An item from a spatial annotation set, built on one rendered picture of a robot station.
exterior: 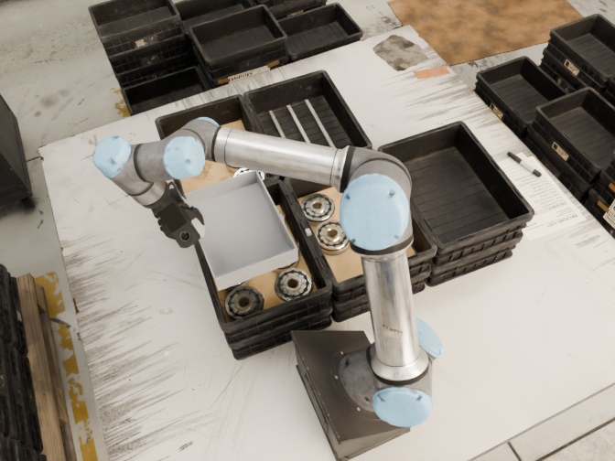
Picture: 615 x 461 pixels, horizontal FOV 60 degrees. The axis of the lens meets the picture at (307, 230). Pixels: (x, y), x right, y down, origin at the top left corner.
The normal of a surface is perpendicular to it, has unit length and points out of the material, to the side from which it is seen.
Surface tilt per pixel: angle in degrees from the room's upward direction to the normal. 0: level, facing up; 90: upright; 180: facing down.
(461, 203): 0
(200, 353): 0
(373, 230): 54
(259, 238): 2
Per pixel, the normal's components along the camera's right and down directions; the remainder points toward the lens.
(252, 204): -0.02, -0.58
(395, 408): -0.19, 0.55
